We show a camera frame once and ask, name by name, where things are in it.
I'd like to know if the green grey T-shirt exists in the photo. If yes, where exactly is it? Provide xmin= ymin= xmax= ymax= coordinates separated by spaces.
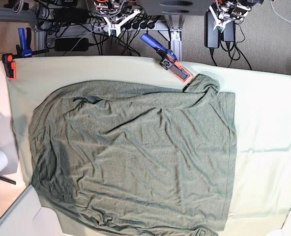
xmin=29 ymin=74 xmax=237 ymax=236

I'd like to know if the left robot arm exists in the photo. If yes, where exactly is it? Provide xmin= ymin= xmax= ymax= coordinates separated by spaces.
xmin=213 ymin=0 xmax=264 ymax=21

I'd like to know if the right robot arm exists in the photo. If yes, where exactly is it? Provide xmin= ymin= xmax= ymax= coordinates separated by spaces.
xmin=92 ymin=0 xmax=138 ymax=17

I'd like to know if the blue orange bar clamp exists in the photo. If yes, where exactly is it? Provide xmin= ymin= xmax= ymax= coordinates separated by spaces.
xmin=141 ymin=33 xmax=192 ymax=83

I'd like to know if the white power strip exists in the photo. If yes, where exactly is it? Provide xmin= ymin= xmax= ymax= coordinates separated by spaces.
xmin=120 ymin=19 xmax=169 ymax=31

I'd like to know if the black power adapter left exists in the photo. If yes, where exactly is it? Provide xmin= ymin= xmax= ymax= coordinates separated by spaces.
xmin=204 ymin=12 xmax=220 ymax=49

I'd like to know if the black power adapter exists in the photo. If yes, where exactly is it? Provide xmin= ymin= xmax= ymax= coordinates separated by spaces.
xmin=220 ymin=21 xmax=235 ymax=42
xmin=204 ymin=12 xmax=220 ymax=49

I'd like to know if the black power brick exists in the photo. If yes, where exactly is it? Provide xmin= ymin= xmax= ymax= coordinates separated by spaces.
xmin=54 ymin=38 xmax=89 ymax=52

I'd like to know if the black power adapter right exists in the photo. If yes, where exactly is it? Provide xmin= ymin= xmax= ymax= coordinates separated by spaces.
xmin=220 ymin=21 xmax=235 ymax=42

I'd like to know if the light green table cloth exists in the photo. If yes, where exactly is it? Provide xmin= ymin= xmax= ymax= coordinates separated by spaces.
xmin=7 ymin=56 xmax=291 ymax=236

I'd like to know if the blue orange corner clamp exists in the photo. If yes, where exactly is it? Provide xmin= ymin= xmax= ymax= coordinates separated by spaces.
xmin=1 ymin=28 xmax=49 ymax=80

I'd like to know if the black tripod leg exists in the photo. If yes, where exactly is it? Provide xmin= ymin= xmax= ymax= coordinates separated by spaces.
xmin=0 ymin=176 xmax=16 ymax=185

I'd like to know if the aluminium frame post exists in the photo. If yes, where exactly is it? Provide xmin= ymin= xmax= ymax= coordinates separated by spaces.
xmin=164 ymin=15 xmax=185 ymax=61

